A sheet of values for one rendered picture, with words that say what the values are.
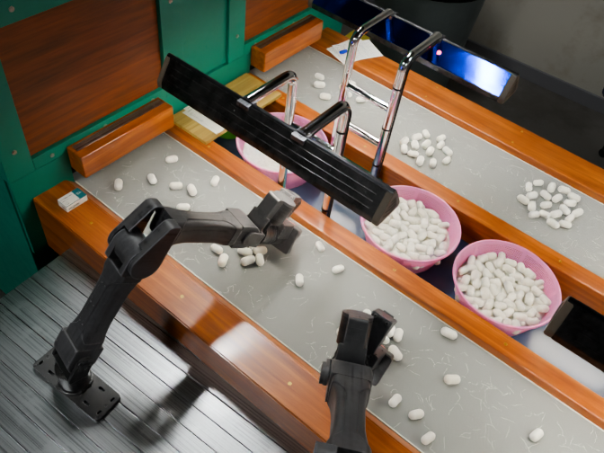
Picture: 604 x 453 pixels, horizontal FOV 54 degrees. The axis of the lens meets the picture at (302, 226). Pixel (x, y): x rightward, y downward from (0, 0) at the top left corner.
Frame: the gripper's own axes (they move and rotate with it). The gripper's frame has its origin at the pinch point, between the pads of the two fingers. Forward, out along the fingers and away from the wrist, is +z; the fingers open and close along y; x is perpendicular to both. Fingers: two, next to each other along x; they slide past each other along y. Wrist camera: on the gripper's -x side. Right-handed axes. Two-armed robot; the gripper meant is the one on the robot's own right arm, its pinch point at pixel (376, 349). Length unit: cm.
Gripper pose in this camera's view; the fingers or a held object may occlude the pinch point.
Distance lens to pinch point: 126.3
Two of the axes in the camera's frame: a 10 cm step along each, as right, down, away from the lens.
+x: -4.8, 8.5, 2.1
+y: -7.7, -5.3, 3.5
